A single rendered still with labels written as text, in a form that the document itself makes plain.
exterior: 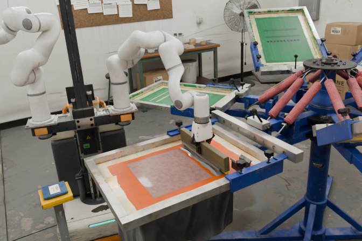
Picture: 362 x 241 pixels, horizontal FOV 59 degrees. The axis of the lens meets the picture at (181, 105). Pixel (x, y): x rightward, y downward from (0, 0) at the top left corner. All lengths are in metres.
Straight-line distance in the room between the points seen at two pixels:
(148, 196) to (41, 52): 0.87
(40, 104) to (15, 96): 3.36
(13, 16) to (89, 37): 3.56
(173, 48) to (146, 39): 0.14
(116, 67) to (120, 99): 0.19
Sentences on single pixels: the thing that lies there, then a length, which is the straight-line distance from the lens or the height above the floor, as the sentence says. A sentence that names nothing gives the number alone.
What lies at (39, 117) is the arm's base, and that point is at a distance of 1.88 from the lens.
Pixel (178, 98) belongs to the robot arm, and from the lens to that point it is 1.51.
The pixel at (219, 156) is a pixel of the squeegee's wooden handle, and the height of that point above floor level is 1.05.
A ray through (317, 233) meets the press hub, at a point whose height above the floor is 0.11.
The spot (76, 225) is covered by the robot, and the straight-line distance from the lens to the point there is 2.50.
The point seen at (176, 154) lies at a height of 0.95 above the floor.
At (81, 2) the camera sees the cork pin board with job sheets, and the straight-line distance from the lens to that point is 5.15.
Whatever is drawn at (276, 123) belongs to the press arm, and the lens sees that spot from 1.89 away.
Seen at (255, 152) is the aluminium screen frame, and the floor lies 0.99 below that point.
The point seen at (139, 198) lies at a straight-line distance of 1.43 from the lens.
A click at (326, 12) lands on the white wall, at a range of 6.28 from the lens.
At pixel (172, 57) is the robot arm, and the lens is 1.55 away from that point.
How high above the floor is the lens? 1.77
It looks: 20 degrees down
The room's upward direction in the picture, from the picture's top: 3 degrees counter-clockwise
